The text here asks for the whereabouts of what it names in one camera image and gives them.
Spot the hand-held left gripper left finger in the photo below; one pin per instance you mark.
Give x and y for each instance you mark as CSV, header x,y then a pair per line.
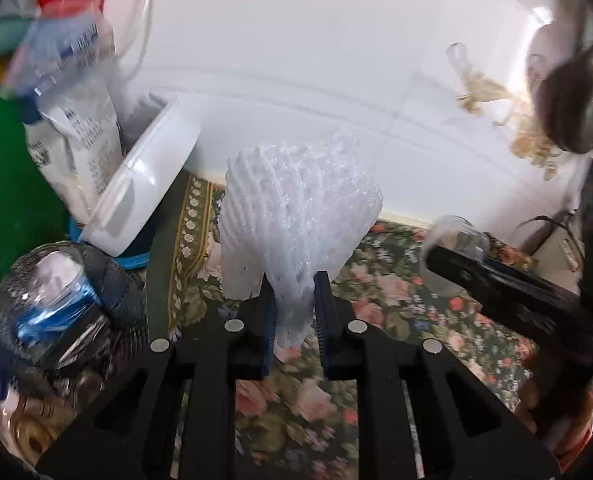
x,y
269,320

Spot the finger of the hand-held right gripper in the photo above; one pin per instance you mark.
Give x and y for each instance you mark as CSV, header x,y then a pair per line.
x,y
501,290

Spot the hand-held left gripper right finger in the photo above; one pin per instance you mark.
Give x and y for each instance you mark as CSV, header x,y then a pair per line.
x,y
321,320

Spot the clear glass cup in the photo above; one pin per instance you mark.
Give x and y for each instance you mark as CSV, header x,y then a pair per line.
x,y
456,230

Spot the white foam fruit net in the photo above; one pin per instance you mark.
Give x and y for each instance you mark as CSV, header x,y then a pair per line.
x,y
296,210

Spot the person's right hand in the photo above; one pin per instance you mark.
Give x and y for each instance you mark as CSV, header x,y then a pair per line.
x,y
529,407

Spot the floral tablecloth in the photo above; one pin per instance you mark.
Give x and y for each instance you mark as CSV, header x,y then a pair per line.
x,y
296,410

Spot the dark round metal object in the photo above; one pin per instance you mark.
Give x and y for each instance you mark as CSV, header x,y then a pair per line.
x,y
571,105

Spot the blue bowl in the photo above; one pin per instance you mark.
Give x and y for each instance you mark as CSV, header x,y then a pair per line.
x,y
136,260

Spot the bagged plastic bottle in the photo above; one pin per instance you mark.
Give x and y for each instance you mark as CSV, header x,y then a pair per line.
x,y
116,290

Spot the white plastic container lid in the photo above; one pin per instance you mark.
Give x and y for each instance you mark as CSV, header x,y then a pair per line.
x,y
141,185

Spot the clear plastic blue wrapper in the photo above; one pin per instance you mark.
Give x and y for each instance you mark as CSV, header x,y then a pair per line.
x,y
56,310

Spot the white printed plastic bag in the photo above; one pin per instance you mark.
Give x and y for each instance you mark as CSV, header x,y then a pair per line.
x,y
76,150

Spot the green container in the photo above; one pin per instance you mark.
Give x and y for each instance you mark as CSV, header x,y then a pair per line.
x,y
6,200

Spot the clear blue printed plastic bag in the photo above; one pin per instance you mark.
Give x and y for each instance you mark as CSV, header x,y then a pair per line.
x,y
61,45

